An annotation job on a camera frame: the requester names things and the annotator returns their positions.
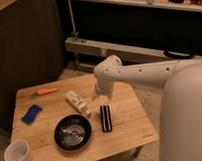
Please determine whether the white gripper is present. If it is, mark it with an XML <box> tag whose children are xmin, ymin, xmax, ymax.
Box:
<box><xmin>91</xmin><ymin>80</ymin><xmax>114</xmax><ymax>101</ymax></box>

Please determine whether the black striped eraser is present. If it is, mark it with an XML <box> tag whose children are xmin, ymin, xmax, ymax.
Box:
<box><xmin>99</xmin><ymin>105</ymin><xmax>112</xmax><ymax>132</ymax></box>

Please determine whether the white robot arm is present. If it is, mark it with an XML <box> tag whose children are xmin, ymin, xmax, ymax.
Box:
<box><xmin>93</xmin><ymin>55</ymin><xmax>202</xmax><ymax>161</ymax></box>

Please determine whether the white tube bottle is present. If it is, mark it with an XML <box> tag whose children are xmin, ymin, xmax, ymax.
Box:
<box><xmin>65</xmin><ymin>91</ymin><xmax>92</xmax><ymax>117</ymax></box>

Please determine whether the black round bowl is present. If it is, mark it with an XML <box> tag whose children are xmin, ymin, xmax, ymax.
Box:
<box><xmin>54</xmin><ymin>114</ymin><xmax>92</xmax><ymax>151</ymax></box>

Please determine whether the wooden table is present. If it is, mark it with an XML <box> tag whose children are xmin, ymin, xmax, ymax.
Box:
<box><xmin>11</xmin><ymin>74</ymin><xmax>159</xmax><ymax>161</ymax></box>

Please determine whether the orange carrot toy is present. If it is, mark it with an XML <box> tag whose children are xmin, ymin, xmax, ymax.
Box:
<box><xmin>31</xmin><ymin>88</ymin><xmax>58</xmax><ymax>97</ymax></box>

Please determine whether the metal vertical pole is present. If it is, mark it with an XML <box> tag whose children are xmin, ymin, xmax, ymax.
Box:
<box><xmin>68</xmin><ymin>0</ymin><xmax>79</xmax><ymax>39</ymax></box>

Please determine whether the blue sponge block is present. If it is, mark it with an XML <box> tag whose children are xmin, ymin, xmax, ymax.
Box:
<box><xmin>22</xmin><ymin>104</ymin><xmax>42</xmax><ymax>125</ymax></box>

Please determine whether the metal baseboard rail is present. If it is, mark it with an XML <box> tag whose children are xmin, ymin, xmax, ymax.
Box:
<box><xmin>64</xmin><ymin>31</ymin><xmax>202</xmax><ymax>74</ymax></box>

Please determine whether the black cable loop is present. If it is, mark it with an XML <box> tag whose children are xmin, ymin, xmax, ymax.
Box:
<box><xmin>162</xmin><ymin>48</ymin><xmax>196</xmax><ymax>61</ymax></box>

